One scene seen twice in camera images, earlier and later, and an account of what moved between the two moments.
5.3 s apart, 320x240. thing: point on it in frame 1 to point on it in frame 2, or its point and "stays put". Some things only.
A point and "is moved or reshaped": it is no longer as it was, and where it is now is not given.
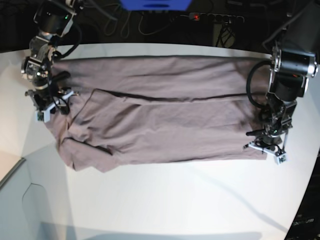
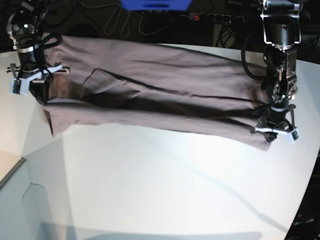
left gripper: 48,101 to 34,68
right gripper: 272,142 to 278,119
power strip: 216,18 stays put
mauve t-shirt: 109,111 is moved or reshaped
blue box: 155,5 stays put
